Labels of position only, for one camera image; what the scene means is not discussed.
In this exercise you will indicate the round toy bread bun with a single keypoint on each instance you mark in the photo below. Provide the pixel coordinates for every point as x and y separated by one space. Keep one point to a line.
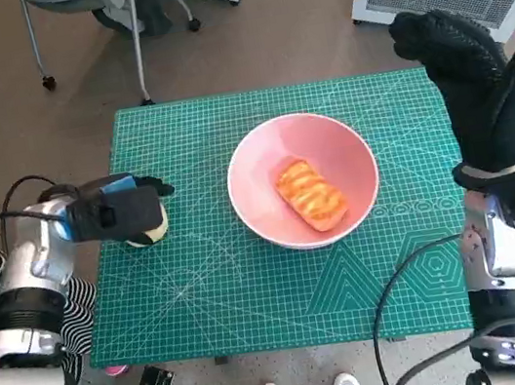
165 222

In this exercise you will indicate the grey chair with casters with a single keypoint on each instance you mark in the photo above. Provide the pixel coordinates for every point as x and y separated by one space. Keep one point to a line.
138 49

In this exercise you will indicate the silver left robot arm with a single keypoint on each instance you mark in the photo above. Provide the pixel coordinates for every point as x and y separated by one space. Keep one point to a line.
26 256

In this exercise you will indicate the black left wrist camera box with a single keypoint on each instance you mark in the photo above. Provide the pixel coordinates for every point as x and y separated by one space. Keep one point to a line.
113 216

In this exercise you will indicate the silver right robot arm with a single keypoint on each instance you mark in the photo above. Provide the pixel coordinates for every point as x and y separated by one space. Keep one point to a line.
497 236

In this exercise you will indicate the pink bowl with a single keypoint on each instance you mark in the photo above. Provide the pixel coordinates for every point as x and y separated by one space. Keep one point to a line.
257 192

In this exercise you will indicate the pink shoe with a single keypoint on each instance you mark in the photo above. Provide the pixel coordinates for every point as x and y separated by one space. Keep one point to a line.
117 370

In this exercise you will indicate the green cutting mat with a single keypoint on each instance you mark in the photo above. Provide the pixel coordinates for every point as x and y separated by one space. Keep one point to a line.
206 300

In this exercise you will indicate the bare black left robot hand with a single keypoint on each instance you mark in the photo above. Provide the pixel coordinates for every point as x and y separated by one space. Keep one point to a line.
137 180

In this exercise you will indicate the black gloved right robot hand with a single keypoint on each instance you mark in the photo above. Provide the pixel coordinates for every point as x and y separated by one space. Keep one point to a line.
478 91

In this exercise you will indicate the oblong toy bread loaf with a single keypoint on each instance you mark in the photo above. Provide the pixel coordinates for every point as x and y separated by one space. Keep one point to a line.
309 193

